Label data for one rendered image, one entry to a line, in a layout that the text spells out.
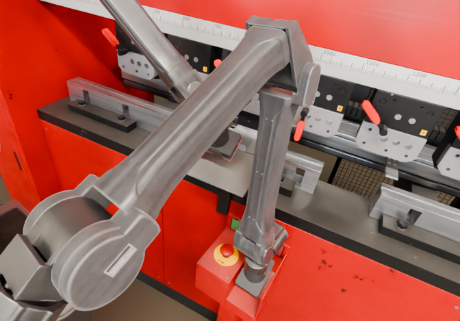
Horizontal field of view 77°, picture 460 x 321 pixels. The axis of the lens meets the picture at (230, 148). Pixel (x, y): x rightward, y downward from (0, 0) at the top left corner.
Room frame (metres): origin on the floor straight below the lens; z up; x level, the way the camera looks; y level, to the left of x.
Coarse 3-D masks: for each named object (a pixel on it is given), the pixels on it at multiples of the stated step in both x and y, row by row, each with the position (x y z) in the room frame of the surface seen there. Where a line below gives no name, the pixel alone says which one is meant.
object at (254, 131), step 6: (240, 114) 0.83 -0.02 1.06; (246, 114) 0.82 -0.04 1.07; (252, 114) 0.82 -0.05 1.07; (240, 120) 0.83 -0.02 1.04; (246, 120) 0.82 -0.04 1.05; (252, 120) 0.81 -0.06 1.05; (258, 120) 0.81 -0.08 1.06; (240, 126) 0.84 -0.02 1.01; (246, 126) 0.82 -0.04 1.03; (252, 126) 0.81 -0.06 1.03; (258, 126) 0.81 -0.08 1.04; (252, 132) 0.82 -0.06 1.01
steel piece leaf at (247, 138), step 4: (236, 128) 0.84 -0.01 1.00; (240, 132) 0.82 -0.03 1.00; (244, 132) 0.82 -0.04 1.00; (244, 136) 0.80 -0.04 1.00; (248, 136) 0.80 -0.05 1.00; (252, 136) 0.80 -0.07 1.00; (256, 136) 0.81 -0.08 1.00; (244, 140) 0.77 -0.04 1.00; (248, 140) 0.78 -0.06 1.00; (252, 140) 0.78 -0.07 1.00; (240, 144) 0.72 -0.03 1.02; (244, 144) 0.75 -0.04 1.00; (248, 144) 0.75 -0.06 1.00; (240, 148) 0.72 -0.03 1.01; (244, 148) 0.72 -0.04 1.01
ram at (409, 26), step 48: (48, 0) 1.06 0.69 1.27; (144, 0) 0.92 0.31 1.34; (192, 0) 0.86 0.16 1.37; (240, 0) 0.81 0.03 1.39; (288, 0) 0.77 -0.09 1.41; (336, 0) 0.73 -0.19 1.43; (384, 0) 0.70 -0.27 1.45; (432, 0) 0.67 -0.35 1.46; (336, 48) 0.72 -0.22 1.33; (384, 48) 0.69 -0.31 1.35; (432, 48) 0.66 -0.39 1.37; (432, 96) 0.64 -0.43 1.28
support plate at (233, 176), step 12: (252, 144) 0.76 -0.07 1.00; (204, 156) 0.66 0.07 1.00; (216, 156) 0.67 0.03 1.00; (240, 156) 0.69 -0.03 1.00; (252, 156) 0.70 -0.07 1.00; (192, 168) 0.60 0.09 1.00; (204, 168) 0.61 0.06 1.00; (216, 168) 0.62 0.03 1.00; (228, 168) 0.62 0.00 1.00; (240, 168) 0.63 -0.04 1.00; (204, 180) 0.57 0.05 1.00; (216, 180) 0.57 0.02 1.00; (228, 180) 0.58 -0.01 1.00; (240, 180) 0.58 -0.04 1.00; (240, 192) 0.54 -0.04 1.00
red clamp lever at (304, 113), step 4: (304, 108) 0.71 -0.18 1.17; (308, 108) 0.71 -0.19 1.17; (304, 112) 0.69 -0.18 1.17; (308, 112) 0.70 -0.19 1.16; (304, 116) 0.69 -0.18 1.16; (300, 120) 0.70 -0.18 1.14; (304, 120) 0.71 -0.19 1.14; (300, 124) 0.69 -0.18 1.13; (304, 124) 0.70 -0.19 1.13; (296, 128) 0.70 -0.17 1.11; (300, 128) 0.69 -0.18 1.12; (296, 132) 0.70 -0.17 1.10; (300, 132) 0.69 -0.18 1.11; (296, 136) 0.69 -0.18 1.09; (300, 136) 0.69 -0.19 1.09; (296, 140) 0.69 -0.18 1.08
